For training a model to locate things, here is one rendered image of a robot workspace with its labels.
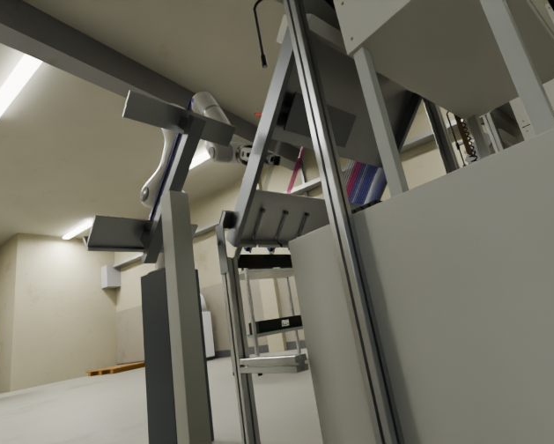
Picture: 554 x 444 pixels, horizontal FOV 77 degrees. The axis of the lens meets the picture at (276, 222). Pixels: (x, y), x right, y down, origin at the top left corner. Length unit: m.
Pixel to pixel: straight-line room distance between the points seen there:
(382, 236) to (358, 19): 0.52
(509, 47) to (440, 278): 0.42
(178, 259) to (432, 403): 0.67
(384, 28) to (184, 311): 0.84
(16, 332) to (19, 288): 0.86
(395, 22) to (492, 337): 0.68
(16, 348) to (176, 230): 7.88
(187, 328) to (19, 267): 8.11
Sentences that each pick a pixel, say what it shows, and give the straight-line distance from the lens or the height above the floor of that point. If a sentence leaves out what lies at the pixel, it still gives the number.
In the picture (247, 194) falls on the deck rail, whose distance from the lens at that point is 1.17.
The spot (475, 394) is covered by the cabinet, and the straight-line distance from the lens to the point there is 0.74.
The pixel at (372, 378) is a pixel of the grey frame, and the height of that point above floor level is 0.27.
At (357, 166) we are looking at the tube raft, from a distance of 1.53.
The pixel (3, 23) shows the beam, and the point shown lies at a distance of 3.54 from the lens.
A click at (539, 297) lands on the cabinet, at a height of 0.38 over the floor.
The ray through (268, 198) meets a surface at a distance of 1.26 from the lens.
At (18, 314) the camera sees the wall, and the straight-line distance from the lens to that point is 8.83.
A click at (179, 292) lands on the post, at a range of 0.97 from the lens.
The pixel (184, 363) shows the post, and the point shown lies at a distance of 0.96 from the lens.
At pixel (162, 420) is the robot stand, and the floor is 0.12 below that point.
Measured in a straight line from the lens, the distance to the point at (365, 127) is 1.48.
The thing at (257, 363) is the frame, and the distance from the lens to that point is 1.08.
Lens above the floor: 0.40
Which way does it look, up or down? 16 degrees up
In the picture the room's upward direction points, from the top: 9 degrees counter-clockwise
